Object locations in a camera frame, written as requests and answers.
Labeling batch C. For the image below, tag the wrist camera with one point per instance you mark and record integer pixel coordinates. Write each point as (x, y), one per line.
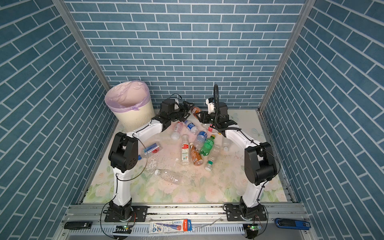
(211, 105)
(176, 104)

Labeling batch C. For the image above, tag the clear bottle with green cap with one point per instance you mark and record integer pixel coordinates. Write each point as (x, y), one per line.
(214, 154)

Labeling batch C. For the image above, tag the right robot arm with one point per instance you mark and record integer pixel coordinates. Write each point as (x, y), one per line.
(260, 165)

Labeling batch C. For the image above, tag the white red blue tube package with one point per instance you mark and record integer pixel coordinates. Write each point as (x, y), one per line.
(173, 226)

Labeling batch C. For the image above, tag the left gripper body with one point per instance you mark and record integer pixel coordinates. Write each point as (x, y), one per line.
(175, 114)

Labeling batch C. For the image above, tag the clear bottle blue label blue cap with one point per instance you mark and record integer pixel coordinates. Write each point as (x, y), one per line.
(191, 127)

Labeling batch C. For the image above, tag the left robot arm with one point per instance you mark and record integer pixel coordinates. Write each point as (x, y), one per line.
(124, 153)

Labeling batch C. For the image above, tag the brown tea bottle white cap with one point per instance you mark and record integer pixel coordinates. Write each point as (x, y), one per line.
(195, 155)

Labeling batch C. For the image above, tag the green soda bottle yellow cap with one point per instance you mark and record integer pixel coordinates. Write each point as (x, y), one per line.
(208, 146)

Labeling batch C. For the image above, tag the clear bottle red label yellow cap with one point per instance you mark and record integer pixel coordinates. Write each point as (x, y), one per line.
(211, 128)

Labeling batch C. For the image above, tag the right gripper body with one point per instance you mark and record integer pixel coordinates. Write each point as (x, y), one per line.
(209, 118)

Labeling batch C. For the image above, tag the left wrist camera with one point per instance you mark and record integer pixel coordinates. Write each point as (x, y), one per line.
(176, 104)

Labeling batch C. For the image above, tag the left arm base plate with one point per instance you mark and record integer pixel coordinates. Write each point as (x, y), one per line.
(130, 214)

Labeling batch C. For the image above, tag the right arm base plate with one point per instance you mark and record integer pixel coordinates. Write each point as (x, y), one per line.
(236, 213)

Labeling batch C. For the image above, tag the white bin with pink liner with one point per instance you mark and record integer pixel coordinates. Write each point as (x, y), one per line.
(131, 103)

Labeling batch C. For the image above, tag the blue black device on rail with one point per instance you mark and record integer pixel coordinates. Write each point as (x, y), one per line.
(292, 224)

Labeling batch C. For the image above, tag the crushed clear bottle white cap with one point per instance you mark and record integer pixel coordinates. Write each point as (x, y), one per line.
(169, 176)

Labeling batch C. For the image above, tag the Pocari Sweat clear bottle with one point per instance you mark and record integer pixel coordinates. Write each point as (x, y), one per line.
(200, 140)

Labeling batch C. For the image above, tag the clear bottle red white label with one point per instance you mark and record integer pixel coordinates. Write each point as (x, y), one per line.
(185, 150)

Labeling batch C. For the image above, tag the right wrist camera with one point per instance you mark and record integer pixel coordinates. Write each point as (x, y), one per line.
(211, 105)

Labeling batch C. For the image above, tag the flat bottle blue red label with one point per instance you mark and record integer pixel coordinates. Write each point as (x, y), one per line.
(149, 151)

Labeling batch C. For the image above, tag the frosted tall clear bottle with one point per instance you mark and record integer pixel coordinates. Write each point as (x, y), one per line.
(226, 144)

